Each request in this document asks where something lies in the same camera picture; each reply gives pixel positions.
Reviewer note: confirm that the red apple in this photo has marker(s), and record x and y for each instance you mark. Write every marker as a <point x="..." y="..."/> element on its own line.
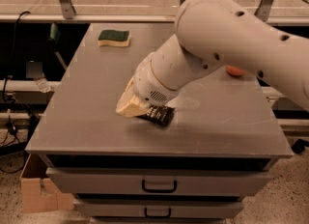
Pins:
<point x="235" y="72"/>

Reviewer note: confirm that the cardboard box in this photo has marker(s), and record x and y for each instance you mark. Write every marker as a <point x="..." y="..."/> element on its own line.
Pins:
<point x="38" y="192"/>

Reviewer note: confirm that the upper grey drawer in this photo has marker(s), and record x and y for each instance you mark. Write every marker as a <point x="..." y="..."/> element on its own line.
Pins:
<point x="162" y="182"/>

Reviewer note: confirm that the green and yellow sponge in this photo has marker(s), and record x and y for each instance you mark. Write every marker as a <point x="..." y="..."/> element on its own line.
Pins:
<point x="115" y="38"/>

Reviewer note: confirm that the lower grey drawer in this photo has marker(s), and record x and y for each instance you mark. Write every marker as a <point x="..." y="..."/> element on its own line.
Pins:
<point x="157" y="209"/>

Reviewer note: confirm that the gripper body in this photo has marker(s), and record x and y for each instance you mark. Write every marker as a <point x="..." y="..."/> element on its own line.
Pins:
<point x="149" y="83"/>

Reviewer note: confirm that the grey drawer cabinet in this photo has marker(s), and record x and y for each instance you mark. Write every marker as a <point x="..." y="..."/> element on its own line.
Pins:
<point x="220" y="123"/>

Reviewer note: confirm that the black rxbar chocolate wrapper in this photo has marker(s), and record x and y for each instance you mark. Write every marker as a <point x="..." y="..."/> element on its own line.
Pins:
<point x="159" y="115"/>

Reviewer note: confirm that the green handled tool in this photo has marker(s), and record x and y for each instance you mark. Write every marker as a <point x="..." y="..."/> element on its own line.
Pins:
<point x="53" y="40"/>

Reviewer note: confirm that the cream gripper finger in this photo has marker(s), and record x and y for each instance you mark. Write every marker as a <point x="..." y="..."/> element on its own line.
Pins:
<point x="132" y="109"/>

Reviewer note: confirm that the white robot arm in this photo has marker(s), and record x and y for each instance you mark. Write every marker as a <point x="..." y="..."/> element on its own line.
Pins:
<point x="210" y="34"/>

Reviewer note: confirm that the grey drawer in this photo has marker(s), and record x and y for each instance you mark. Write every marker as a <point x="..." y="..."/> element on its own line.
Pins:
<point x="162" y="182"/>
<point x="157" y="209"/>

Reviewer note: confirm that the clear plastic water bottle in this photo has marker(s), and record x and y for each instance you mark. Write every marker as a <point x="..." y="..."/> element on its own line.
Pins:
<point x="34" y="71"/>

